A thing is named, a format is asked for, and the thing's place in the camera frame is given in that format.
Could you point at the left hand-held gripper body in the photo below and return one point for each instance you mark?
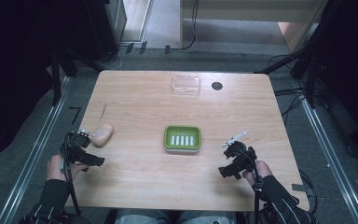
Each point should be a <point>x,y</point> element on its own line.
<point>77,151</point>

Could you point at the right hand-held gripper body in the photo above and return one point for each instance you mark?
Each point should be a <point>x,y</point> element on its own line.
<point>240,158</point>

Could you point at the person's right hand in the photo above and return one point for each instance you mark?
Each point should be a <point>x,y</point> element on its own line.
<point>262,169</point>

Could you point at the person's left hand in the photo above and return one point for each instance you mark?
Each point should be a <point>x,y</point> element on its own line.
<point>55,169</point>

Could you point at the thin wooden stick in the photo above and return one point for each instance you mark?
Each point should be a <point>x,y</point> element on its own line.
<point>103,112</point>

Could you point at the green soap dish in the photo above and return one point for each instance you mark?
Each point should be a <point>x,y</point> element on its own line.
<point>182,139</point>

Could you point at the black round table grommet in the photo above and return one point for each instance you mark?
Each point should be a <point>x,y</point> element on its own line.
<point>217,86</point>

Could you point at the black metal stand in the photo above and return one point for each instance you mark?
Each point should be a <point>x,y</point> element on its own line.
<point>304,62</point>
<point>56,77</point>

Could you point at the grey tape piece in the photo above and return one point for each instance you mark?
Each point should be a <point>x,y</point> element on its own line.
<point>298,187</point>

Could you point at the clear plastic container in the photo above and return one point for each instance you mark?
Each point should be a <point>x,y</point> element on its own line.
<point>186,85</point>

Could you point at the black cabinet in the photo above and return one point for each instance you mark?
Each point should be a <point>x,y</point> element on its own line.
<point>105,28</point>

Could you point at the light wooden shelf unit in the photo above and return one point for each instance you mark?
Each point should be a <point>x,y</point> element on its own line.
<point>245,18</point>

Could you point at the aluminium floor rail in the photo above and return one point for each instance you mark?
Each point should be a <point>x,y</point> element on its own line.
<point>32,161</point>
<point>332,158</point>

